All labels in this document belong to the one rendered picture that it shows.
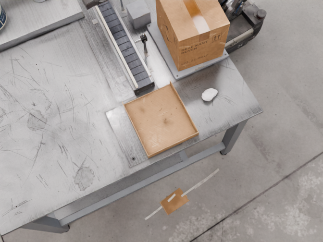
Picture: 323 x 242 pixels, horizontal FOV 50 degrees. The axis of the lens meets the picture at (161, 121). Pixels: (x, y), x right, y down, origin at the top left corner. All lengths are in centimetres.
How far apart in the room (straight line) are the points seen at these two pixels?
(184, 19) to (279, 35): 153
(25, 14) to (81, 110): 63
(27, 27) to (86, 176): 86
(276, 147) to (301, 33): 99
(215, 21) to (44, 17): 92
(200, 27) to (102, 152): 72
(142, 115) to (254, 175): 110
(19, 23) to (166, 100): 89
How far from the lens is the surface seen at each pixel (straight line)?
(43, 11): 204
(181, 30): 155
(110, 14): 193
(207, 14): 160
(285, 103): 272
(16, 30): 202
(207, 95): 168
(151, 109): 168
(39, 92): 185
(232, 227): 242
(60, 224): 228
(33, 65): 193
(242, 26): 268
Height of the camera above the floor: 239
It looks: 70 degrees down
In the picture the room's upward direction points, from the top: 6 degrees counter-clockwise
